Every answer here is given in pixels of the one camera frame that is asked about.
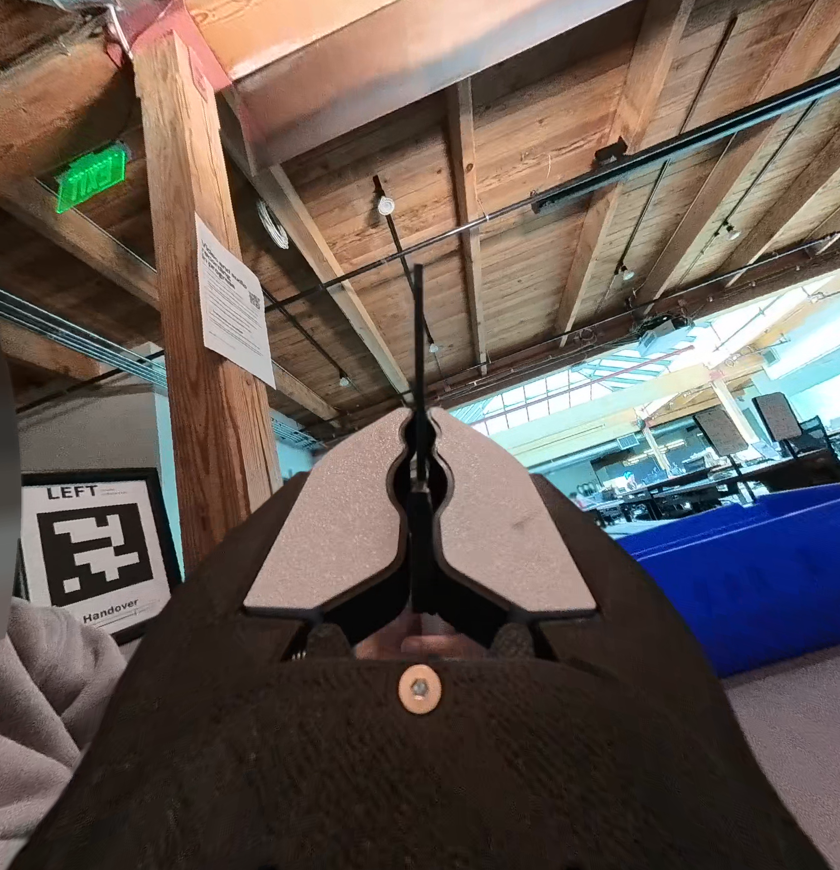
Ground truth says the framed marker sign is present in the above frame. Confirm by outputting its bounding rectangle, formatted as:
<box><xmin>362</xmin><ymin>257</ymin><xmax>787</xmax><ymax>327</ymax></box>
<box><xmin>15</xmin><ymin>468</ymin><xmax>184</xmax><ymax>647</ymax></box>

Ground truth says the white paper notice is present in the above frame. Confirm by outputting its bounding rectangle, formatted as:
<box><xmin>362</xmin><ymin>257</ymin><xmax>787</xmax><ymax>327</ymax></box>
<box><xmin>194</xmin><ymin>213</ymin><xmax>278</xmax><ymax>390</ymax></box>

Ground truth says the round white ceiling fixture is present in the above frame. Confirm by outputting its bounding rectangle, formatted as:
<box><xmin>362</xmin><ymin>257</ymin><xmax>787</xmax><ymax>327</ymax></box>
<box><xmin>256</xmin><ymin>197</ymin><xmax>290</xmax><ymax>250</ymax></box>

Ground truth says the blue plastic bin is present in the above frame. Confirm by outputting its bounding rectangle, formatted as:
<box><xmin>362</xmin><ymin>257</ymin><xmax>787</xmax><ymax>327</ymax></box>
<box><xmin>616</xmin><ymin>480</ymin><xmax>840</xmax><ymax>681</ymax></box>

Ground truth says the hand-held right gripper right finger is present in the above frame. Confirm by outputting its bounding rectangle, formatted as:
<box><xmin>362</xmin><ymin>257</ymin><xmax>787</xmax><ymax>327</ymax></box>
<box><xmin>427</xmin><ymin>406</ymin><xmax>601</xmax><ymax>648</ymax></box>

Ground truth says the black cable tie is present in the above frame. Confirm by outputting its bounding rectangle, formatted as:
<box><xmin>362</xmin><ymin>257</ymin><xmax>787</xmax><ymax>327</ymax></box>
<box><xmin>408</xmin><ymin>264</ymin><xmax>440</xmax><ymax>616</ymax></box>

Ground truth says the wooden post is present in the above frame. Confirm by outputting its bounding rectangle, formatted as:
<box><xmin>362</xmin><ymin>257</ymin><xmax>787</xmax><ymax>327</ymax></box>
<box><xmin>131</xmin><ymin>30</ymin><xmax>285</xmax><ymax>585</ymax></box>

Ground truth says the ceiling projector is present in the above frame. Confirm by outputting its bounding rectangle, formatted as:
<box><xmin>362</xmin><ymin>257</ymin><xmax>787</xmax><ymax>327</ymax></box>
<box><xmin>636</xmin><ymin>314</ymin><xmax>694</xmax><ymax>356</ymax></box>

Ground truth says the person's left forearm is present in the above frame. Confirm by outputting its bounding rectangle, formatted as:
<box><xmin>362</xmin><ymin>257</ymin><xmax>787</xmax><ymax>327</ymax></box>
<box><xmin>0</xmin><ymin>597</ymin><xmax>132</xmax><ymax>870</ymax></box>

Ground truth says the green exit sign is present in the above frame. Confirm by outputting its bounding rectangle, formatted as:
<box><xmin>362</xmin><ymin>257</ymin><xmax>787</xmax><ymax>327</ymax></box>
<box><xmin>53</xmin><ymin>140</ymin><xmax>130</xmax><ymax>213</ymax></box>

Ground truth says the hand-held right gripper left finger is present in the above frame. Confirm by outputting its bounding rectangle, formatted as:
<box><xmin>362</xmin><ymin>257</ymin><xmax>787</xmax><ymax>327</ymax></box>
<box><xmin>243</xmin><ymin>408</ymin><xmax>414</xmax><ymax>645</ymax></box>

